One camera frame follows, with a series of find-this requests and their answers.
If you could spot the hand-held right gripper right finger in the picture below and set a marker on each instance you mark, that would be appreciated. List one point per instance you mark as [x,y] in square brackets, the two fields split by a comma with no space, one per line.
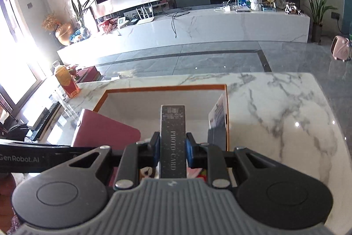
[189,147]

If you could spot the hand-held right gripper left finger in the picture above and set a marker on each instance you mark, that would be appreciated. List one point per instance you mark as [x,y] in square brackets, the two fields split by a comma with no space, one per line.
[154,145]

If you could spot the black card box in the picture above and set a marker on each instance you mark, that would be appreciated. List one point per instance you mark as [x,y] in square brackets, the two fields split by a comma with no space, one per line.
[173,141]

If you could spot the white printed packet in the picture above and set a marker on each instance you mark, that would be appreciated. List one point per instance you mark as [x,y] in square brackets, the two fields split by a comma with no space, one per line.
[217,113]

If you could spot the orange cardboard box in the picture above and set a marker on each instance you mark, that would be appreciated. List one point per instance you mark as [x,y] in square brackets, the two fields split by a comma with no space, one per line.
[165,97]

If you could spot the black remote control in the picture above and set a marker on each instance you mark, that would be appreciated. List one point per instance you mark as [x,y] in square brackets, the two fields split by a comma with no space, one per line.
[45,119]

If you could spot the red yellow carton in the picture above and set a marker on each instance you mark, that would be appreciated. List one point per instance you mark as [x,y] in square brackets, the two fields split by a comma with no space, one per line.
[67,83]

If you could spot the clear plastic bottle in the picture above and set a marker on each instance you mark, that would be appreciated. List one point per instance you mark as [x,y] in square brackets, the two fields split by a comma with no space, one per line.
[56,67]

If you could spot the dark red box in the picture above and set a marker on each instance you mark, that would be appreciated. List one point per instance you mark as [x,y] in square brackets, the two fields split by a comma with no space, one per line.
[89,74]

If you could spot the small red flower plant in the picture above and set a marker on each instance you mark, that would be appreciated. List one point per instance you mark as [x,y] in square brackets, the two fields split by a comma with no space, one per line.
[73,71]

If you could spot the white marble television console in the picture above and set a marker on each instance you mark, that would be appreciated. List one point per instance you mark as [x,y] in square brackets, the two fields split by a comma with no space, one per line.
[220,28]

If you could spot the white router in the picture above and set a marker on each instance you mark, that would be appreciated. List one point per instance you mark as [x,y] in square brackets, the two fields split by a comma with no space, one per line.
[145,20]

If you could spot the white desk clock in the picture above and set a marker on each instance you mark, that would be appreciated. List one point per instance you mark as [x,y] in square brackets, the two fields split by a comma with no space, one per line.
[123,23]

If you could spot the gold round vase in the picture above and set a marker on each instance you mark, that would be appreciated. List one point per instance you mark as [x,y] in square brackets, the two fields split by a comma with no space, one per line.
[63,34]

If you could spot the green plant in patterned vase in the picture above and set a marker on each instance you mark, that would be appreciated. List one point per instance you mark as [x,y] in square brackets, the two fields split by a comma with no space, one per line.
[84,32]

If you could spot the dried brown flowers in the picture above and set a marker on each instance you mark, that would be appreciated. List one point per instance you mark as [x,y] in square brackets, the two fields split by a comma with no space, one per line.
[51,22]

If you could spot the white power adapter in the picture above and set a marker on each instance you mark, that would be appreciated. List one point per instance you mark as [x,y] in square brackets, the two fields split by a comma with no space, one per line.
[227,8]

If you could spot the grey tablet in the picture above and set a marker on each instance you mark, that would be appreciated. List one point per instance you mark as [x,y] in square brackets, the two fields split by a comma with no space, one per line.
[242,10]

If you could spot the tall potted plant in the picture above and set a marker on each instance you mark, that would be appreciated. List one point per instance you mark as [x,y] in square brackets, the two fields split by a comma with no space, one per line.
[316,31]

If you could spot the black white cow toy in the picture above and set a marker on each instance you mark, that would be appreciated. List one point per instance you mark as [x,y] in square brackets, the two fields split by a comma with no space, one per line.
[291,8]

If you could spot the pink space heater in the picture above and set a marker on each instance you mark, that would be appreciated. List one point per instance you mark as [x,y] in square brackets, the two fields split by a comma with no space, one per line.
[341,49]

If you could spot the black wall socket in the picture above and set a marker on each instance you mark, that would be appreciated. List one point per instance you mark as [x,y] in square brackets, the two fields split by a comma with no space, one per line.
[335,15]

